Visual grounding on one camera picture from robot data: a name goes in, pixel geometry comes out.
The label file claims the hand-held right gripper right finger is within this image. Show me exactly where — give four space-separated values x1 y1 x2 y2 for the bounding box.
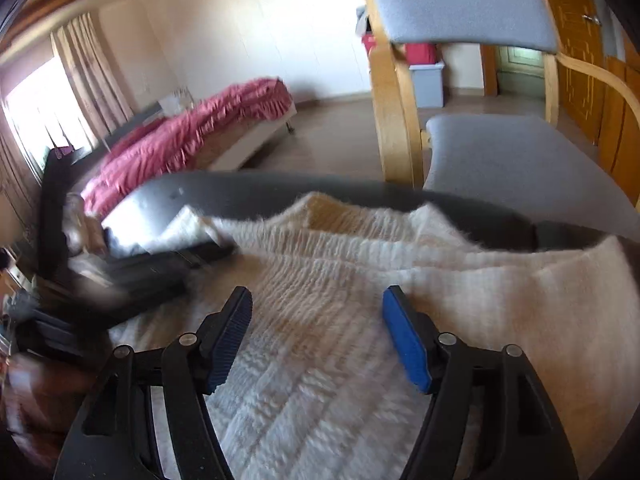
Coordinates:
382 285 581 480

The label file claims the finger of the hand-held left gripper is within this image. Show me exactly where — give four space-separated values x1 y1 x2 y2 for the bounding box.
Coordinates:
172 241 236 267

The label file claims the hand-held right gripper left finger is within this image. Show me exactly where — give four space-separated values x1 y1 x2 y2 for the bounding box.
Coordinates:
52 286 253 480

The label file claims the white knit sweater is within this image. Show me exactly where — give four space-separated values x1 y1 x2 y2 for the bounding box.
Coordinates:
107 192 640 480

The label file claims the bed with pink blanket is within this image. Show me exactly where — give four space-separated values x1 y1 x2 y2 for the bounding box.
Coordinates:
82 77 292 216

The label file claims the white patterned box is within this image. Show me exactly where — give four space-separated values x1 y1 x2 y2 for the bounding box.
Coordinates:
160 90 193 113

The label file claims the window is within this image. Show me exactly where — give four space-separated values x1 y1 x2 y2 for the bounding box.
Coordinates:
0 57 98 181

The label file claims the beige curtain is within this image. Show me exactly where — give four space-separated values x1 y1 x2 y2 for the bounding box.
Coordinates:
50 12 126 146

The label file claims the grey plastic storage bin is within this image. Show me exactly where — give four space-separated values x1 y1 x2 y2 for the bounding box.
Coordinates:
409 60 446 108

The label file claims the red fabric storage box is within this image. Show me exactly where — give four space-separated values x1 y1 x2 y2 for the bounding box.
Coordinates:
362 32 437 66

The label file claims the glass panel door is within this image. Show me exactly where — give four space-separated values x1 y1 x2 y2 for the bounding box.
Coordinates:
495 45 546 96

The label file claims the wooden wardrobe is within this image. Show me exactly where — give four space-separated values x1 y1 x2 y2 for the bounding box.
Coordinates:
597 35 640 196

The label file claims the grey cushioned wooden armchair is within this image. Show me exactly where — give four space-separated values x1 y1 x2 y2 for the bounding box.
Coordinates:
362 0 640 211

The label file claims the black furniture frame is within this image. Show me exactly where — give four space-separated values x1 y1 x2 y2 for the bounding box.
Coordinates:
37 145 108 281

